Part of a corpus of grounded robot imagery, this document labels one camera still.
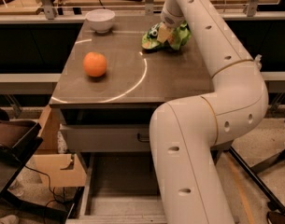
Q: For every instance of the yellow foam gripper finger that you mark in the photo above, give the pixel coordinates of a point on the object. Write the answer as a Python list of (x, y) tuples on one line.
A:
[(163, 33)]

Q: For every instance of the green rice chip bag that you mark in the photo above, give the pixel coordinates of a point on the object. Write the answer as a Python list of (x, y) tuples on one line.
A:
[(178, 37)]

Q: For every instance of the right clear plastic bottle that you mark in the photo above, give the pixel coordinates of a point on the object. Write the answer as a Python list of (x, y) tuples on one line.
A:
[(257, 61)]

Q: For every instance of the cardboard box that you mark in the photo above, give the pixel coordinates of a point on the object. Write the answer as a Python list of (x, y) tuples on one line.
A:
[(59, 168)]

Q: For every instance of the open grey bottom drawer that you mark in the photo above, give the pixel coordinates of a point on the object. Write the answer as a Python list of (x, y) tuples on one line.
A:
[(121, 188)]

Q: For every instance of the white ceramic bowl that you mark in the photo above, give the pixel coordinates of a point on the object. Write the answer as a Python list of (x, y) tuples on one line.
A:
[(100, 20)]

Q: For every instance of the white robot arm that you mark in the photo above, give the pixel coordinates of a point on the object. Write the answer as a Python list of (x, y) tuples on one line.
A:
[(183, 131)]

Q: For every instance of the grey drawer cabinet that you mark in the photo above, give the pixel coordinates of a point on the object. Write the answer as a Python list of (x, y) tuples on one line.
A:
[(135, 82)]

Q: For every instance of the orange fruit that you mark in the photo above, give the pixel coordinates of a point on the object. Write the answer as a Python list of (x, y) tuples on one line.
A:
[(94, 64)]

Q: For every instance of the closed grey middle drawer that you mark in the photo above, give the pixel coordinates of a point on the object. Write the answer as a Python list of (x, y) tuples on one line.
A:
[(106, 138)]

